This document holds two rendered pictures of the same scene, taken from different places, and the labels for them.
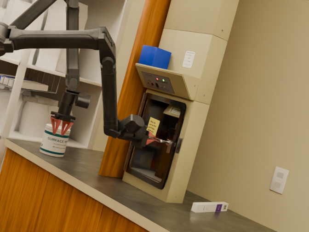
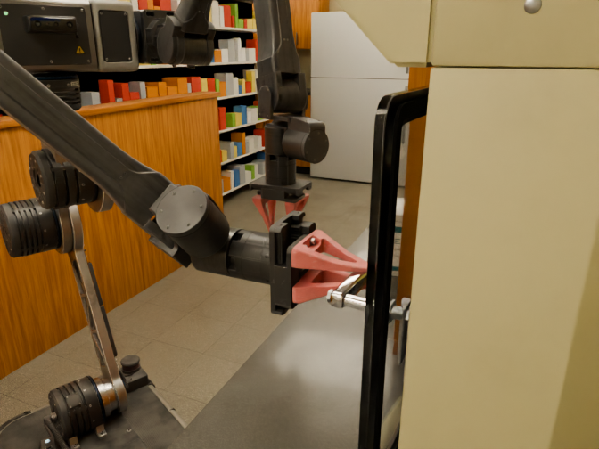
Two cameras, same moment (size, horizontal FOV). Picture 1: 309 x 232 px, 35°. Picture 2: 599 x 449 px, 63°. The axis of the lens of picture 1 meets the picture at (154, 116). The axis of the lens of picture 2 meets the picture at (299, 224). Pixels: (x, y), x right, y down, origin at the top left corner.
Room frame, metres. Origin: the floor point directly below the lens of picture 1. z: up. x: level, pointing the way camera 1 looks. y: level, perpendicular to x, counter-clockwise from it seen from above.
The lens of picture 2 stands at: (1.95, -0.43, 1.42)
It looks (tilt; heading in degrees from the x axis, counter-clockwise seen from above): 20 degrees down; 68
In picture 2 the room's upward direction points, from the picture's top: straight up
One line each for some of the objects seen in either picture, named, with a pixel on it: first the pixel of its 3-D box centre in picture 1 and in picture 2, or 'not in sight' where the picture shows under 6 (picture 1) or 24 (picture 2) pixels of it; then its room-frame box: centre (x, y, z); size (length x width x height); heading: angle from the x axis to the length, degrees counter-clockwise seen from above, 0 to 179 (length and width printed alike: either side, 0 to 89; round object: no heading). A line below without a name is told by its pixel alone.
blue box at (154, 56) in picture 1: (155, 58); not in sight; (2.30, 0.07, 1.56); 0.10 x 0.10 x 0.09; 44
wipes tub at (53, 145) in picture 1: (54, 140); not in sight; (2.57, 0.47, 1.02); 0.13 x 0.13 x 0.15
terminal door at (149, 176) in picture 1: (153, 139); (418, 274); (2.26, -0.03, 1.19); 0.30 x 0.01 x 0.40; 39
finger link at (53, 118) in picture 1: (59, 124); (276, 208); (2.25, 0.42, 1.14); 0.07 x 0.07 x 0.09; 44
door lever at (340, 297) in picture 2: (158, 140); (368, 287); (2.18, -0.05, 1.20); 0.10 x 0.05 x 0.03; 39
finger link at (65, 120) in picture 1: (62, 125); (285, 209); (2.26, 0.40, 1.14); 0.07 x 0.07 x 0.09; 44
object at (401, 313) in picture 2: not in sight; (399, 330); (2.18, -0.10, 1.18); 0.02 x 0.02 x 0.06; 39
